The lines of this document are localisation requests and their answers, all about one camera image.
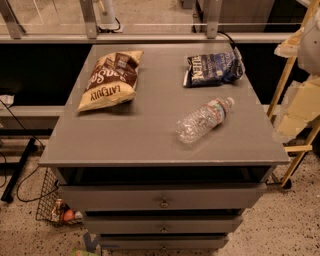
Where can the blue chip bag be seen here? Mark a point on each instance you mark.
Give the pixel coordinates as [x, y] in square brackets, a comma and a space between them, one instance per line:
[213, 69]

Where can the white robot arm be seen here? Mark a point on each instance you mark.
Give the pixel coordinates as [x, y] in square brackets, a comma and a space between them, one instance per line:
[309, 48]

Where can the brown Late July chip bag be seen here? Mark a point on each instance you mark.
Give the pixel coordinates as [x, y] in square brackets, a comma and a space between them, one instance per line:
[112, 81]

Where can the grey drawer cabinet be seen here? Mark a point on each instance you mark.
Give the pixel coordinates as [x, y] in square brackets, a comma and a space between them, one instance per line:
[135, 143]

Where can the clear plastic water bottle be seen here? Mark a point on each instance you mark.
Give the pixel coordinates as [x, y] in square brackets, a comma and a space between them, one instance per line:
[198, 123]

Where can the top grey drawer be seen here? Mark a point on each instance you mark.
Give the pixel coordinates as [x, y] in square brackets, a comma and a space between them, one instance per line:
[162, 197]

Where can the grey drawer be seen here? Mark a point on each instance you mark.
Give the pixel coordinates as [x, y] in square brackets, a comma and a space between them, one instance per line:
[162, 224]
[162, 197]
[162, 243]

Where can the middle grey drawer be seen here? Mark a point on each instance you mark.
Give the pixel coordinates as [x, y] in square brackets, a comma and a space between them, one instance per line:
[162, 224]

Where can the bottom grey drawer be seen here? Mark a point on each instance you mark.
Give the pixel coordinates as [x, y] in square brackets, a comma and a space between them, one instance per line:
[162, 243]

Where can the snack items in basket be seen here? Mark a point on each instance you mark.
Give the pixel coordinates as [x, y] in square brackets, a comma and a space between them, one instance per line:
[63, 214]

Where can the white paper at left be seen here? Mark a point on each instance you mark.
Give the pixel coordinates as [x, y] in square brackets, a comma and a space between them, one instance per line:
[8, 100]

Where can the black metal bar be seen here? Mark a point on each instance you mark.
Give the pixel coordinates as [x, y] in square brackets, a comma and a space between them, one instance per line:
[17, 168]

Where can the black wire basket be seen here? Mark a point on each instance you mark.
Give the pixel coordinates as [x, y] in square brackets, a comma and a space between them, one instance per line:
[48, 197]

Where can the wooden yellow ladder frame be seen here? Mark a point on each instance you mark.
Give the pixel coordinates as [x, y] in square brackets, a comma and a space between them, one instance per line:
[300, 105]

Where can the metal window railing frame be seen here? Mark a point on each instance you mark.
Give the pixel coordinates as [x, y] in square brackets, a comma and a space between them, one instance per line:
[106, 21]

